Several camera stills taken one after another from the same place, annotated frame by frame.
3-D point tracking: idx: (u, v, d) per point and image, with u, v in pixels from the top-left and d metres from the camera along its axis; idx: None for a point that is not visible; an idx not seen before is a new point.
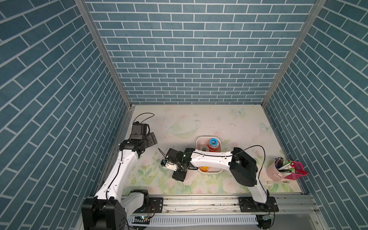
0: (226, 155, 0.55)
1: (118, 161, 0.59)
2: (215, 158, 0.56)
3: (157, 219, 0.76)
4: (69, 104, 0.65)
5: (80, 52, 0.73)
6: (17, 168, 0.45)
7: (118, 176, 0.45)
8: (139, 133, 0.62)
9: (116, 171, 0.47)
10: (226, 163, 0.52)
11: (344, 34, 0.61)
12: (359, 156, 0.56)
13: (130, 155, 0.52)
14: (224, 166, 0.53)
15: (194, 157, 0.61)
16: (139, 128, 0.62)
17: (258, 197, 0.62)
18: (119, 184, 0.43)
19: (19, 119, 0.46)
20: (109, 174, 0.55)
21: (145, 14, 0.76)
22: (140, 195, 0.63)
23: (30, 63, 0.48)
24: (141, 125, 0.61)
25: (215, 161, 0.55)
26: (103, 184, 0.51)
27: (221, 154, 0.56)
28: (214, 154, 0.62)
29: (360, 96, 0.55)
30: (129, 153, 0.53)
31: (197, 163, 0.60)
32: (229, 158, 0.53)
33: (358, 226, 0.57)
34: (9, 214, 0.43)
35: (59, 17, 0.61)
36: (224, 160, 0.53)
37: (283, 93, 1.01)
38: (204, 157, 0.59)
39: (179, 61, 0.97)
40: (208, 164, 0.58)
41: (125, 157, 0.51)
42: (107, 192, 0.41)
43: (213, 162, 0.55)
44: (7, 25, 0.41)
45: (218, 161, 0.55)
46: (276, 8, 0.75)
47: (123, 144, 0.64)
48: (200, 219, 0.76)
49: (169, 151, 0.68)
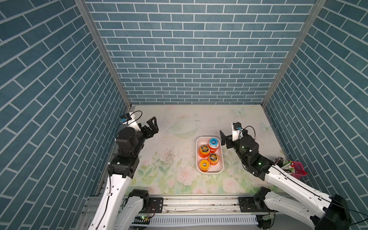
0: (323, 196, 0.44)
1: (105, 192, 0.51)
2: (303, 190, 0.47)
3: (156, 219, 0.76)
4: (68, 104, 0.65)
5: (80, 52, 0.73)
6: (17, 168, 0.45)
7: (106, 215, 0.40)
8: (127, 149, 0.52)
9: (104, 204, 0.41)
10: (320, 206, 0.43)
11: (344, 34, 0.61)
12: (359, 156, 0.56)
13: (120, 181, 0.45)
14: (312, 205, 0.45)
15: (274, 172, 0.54)
16: (125, 144, 0.50)
17: (271, 203, 0.62)
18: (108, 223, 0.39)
19: (19, 119, 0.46)
20: (97, 210, 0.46)
21: (145, 14, 0.76)
22: (139, 202, 0.61)
23: (30, 63, 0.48)
24: (126, 141, 0.48)
25: (302, 194, 0.47)
26: (90, 224, 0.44)
27: (315, 191, 0.46)
28: (306, 186, 0.48)
29: (360, 96, 0.55)
30: (120, 179, 0.46)
31: (273, 179, 0.53)
32: (325, 202, 0.43)
33: (358, 226, 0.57)
34: (8, 214, 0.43)
35: (59, 17, 0.61)
36: (316, 200, 0.44)
37: (283, 93, 1.01)
38: (288, 181, 0.50)
39: (179, 62, 0.97)
40: (289, 190, 0.50)
41: (113, 184, 0.45)
42: None
43: (298, 192, 0.48)
44: (7, 25, 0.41)
45: (307, 197, 0.45)
46: (276, 8, 0.75)
47: (112, 166, 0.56)
48: (200, 219, 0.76)
49: (254, 145, 0.56)
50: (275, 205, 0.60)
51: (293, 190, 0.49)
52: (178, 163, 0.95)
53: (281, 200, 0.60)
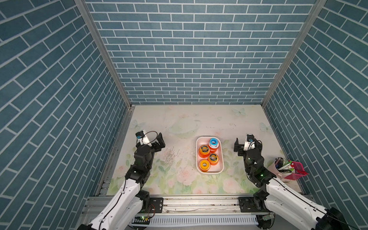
0: (318, 207, 0.47)
1: (119, 190, 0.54)
2: (299, 201, 0.50)
3: (155, 219, 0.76)
4: (69, 105, 0.65)
5: (80, 52, 0.73)
6: (17, 169, 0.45)
7: (117, 206, 0.47)
8: (142, 164, 0.60)
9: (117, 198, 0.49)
10: (315, 216, 0.45)
11: (344, 34, 0.61)
12: (359, 156, 0.56)
13: (132, 185, 0.54)
14: (307, 216, 0.47)
15: (273, 182, 0.58)
16: (142, 160, 0.57)
17: (271, 206, 0.62)
18: (115, 214, 0.45)
19: (19, 119, 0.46)
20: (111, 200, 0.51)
21: (145, 14, 0.76)
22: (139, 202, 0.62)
23: (30, 64, 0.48)
24: (143, 156, 0.56)
25: (297, 203, 0.50)
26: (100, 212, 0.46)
27: (310, 202, 0.48)
28: (303, 197, 0.51)
29: (360, 96, 0.55)
30: (133, 183, 0.54)
31: (273, 189, 0.57)
32: (319, 213, 0.45)
33: (358, 226, 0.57)
34: (9, 214, 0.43)
35: (59, 17, 0.61)
36: (310, 210, 0.47)
37: (283, 93, 1.01)
38: (286, 191, 0.54)
39: (179, 62, 0.97)
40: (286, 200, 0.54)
41: (126, 186, 0.53)
42: (102, 223, 0.42)
43: (293, 202, 0.51)
44: (8, 25, 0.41)
45: (303, 207, 0.48)
46: (276, 8, 0.75)
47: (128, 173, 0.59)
48: (200, 219, 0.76)
49: (260, 159, 0.60)
50: (275, 208, 0.61)
51: (289, 201, 0.52)
52: (178, 163, 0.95)
53: (283, 205, 0.59)
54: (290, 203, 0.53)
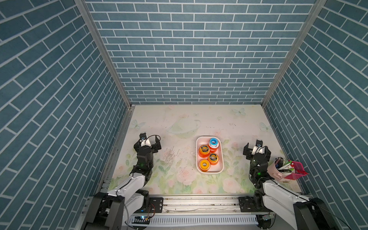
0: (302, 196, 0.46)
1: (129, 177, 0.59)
2: (286, 192, 0.55)
3: (155, 219, 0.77)
4: (68, 104, 0.65)
5: (80, 52, 0.73)
6: (17, 168, 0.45)
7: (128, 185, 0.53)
8: (144, 163, 0.65)
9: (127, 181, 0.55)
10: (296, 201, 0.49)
11: (344, 34, 0.61)
12: (359, 156, 0.56)
13: (140, 175, 0.61)
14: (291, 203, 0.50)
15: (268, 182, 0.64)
16: (144, 159, 0.63)
17: (269, 203, 0.63)
18: (127, 190, 0.50)
19: (19, 119, 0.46)
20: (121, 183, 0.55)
21: (145, 14, 0.76)
22: (140, 196, 0.63)
23: (30, 63, 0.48)
24: (144, 156, 0.63)
25: (284, 195, 0.54)
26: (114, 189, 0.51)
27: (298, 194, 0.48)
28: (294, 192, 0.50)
29: (360, 96, 0.55)
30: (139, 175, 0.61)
31: (267, 188, 0.62)
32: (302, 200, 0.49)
33: (358, 226, 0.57)
34: (8, 214, 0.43)
35: (59, 16, 0.61)
36: (293, 198, 0.51)
37: (283, 93, 1.01)
38: (277, 187, 0.59)
39: (179, 62, 0.97)
40: (276, 195, 0.58)
41: (134, 175, 0.61)
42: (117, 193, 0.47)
43: (281, 194, 0.55)
44: (7, 25, 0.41)
45: (288, 197, 0.52)
46: (276, 8, 0.75)
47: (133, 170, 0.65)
48: (200, 219, 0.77)
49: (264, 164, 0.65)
50: (270, 202, 0.62)
51: (277, 189, 0.58)
52: (178, 163, 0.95)
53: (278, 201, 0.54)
54: (277, 193, 0.57)
